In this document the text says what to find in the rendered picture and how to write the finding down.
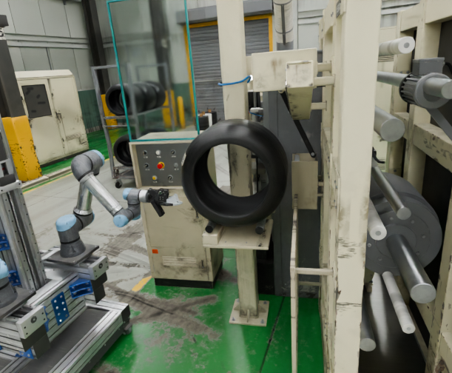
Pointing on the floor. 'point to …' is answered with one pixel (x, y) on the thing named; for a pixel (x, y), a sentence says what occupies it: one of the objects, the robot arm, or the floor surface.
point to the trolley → (122, 153)
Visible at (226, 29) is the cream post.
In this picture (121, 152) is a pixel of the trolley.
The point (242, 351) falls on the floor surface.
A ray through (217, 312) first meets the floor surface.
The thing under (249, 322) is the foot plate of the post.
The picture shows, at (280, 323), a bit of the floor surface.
